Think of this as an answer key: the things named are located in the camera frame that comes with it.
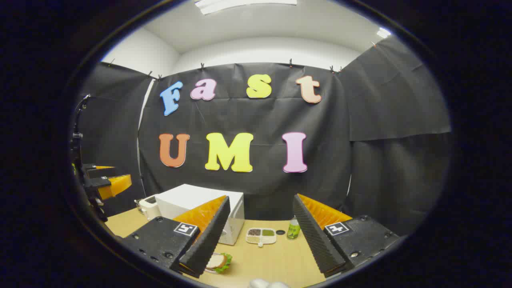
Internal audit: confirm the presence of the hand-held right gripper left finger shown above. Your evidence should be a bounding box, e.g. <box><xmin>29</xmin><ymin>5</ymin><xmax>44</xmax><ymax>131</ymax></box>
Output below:
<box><xmin>119</xmin><ymin>195</ymin><xmax>231</xmax><ymax>279</ymax></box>

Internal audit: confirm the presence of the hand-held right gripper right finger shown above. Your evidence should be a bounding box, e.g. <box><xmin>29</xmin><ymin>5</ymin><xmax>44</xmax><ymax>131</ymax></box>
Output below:
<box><xmin>292</xmin><ymin>194</ymin><xmax>401</xmax><ymax>279</ymax></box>

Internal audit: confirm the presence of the sandwich with lettuce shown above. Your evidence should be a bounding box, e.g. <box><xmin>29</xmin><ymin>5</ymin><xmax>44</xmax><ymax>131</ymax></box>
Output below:
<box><xmin>206</xmin><ymin>252</ymin><xmax>233</xmax><ymax>274</ymax></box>

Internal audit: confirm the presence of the white microwave oven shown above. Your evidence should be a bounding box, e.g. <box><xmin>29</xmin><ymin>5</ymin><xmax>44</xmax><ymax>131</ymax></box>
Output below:
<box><xmin>155</xmin><ymin>184</ymin><xmax>245</xmax><ymax>246</ymax></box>

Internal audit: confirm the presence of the green drink bottle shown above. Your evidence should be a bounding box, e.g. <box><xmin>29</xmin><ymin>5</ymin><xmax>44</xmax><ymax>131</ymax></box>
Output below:
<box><xmin>286</xmin><ymin>216</ymin><xmax>301</xmax><ymax>240</ymax></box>

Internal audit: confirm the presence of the white rectangular tray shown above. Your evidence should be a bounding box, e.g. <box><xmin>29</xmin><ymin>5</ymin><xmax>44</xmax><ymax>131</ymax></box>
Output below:
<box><xmin>203</xmin><ymin>253</ymin><xmax>226</xmax><ymax>275</ymax></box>

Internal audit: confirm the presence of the white toaster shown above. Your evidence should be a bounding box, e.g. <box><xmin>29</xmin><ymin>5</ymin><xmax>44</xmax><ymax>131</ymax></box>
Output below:
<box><xmin>135</xmin><ymin>194</ymin><xmax>162</xmax><ymax>221</ymax></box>

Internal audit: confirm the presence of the white divided grain dish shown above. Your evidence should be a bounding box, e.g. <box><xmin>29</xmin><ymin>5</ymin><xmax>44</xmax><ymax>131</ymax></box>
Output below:
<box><xmin>245</xmin><ymin>227</ymin><xmax>277</xmax><ymax>248</ymax></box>

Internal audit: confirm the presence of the long ceiling light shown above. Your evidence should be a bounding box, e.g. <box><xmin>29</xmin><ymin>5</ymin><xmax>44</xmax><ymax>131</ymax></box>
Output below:
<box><xmin>195</xmin><ymin>0</ymin><xmax>298</xmax><ymax>16</ymax></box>

